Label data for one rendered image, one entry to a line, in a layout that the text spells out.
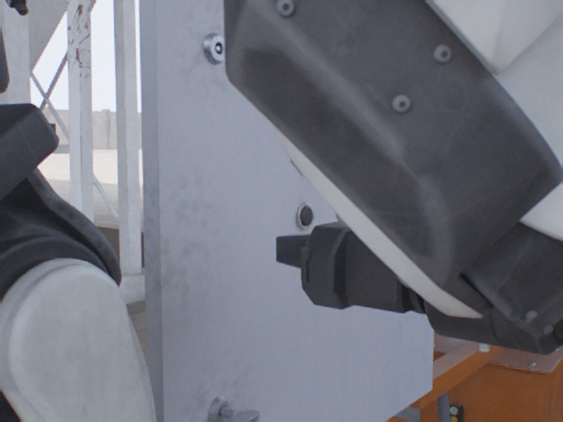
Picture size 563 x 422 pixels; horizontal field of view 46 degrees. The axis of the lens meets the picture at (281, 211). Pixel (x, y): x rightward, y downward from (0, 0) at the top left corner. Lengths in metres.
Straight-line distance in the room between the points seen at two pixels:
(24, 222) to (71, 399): 0.11
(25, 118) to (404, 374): 0.77
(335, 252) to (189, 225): 0.19
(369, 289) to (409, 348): 0.61
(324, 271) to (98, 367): 0.15
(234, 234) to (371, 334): 0.31
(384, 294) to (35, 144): 0.23
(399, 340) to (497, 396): 0.49
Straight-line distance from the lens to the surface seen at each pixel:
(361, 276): 0.43
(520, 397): 1.44
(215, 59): 0.60
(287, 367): 0.73
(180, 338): 0.59
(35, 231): 0.42
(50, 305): 0.38
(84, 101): 2.39
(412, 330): 1.04
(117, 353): 0.42
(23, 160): 0.39
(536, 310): 0.17
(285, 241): 0.51
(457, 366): 1.27
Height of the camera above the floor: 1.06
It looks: 6 degrees down
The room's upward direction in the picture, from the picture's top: straight up
